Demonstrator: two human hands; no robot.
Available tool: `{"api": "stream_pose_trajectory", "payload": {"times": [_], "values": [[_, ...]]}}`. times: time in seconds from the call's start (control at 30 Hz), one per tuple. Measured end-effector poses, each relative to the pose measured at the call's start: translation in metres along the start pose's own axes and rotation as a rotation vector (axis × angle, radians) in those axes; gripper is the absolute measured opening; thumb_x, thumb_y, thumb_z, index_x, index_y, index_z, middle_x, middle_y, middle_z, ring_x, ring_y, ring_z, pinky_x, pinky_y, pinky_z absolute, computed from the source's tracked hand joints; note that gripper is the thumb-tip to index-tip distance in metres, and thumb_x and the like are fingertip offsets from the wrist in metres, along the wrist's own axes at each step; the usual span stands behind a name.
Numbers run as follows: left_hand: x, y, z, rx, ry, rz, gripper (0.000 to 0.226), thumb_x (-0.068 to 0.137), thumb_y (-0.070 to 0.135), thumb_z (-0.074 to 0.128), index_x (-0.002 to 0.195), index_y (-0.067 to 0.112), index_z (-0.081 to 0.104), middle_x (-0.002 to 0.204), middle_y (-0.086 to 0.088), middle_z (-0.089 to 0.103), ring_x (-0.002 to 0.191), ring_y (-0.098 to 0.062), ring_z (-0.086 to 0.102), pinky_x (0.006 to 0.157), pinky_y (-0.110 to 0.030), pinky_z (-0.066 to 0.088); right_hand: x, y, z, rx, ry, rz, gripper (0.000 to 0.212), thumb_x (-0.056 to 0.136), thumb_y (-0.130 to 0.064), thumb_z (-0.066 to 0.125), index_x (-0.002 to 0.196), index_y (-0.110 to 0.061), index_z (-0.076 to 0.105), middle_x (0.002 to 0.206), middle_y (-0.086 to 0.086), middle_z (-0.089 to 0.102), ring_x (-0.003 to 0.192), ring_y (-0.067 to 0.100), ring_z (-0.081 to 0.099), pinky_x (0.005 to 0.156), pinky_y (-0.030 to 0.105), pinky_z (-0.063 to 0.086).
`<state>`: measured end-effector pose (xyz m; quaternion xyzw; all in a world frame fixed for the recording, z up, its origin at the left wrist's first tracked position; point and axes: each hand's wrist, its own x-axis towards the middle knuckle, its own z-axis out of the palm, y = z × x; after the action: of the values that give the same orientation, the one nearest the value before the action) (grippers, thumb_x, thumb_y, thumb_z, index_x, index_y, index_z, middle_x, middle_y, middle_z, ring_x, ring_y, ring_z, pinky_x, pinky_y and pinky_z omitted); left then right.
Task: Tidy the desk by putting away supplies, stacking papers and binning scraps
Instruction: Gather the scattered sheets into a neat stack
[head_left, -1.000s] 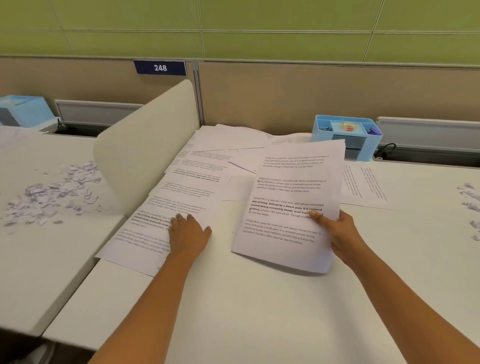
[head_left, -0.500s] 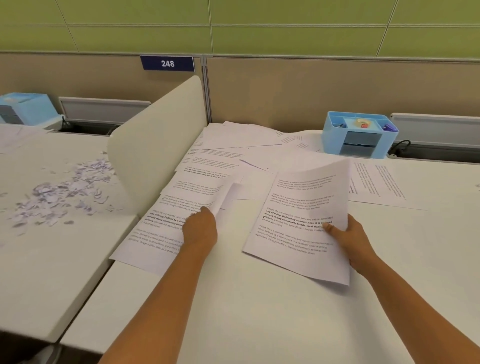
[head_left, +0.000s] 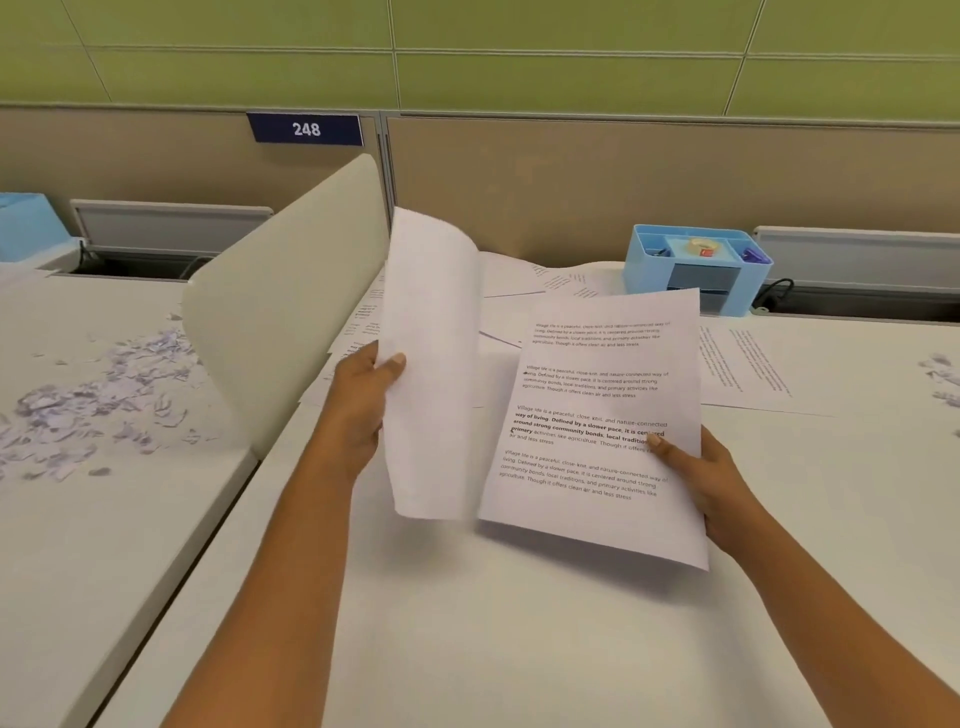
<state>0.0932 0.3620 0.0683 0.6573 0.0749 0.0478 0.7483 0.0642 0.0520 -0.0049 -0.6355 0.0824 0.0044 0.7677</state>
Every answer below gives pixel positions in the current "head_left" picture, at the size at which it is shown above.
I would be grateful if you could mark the white desk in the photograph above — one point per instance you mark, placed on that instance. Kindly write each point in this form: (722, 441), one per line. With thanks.
(90, 600)
(525, 637)

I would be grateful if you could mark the beige partition panel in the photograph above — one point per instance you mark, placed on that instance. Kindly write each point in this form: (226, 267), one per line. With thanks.
(112, 157)
(525, 172)

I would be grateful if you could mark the pile of printed papers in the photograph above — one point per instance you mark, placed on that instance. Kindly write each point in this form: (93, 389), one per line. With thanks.
(735, 367)

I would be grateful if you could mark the gathered printed sheet bundle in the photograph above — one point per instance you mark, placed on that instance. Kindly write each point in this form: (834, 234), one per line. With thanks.
(585, 487)

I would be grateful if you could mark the purple stapler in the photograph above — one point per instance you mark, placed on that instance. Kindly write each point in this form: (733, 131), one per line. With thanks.
(754, 256)
(651, 250)

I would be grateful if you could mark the grey partition post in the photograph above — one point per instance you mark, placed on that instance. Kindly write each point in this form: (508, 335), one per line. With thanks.
(386, 172)

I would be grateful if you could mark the person's left forearm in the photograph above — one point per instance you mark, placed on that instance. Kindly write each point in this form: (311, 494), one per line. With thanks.
(277, 600)

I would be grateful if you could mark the person's right hand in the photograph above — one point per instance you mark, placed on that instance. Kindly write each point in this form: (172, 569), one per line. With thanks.
(720, 495)

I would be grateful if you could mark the blue number sign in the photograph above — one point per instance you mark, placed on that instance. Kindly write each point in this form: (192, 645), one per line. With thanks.
(270, 129)

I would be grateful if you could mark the person's right forearm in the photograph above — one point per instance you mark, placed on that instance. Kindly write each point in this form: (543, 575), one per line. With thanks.
(840, 630)

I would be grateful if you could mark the person's left hand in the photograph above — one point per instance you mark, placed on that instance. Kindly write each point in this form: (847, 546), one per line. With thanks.
(356, 412)

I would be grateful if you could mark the white side divider panel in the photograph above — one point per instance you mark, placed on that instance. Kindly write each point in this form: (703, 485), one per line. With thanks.
(285, 300)

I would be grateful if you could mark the heap of paper scraps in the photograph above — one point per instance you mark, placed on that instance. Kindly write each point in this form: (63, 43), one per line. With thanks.
(52, 401)
(941, 371)

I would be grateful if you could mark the clear tape roll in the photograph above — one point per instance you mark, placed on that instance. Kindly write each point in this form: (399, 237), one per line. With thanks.
(694, 245)

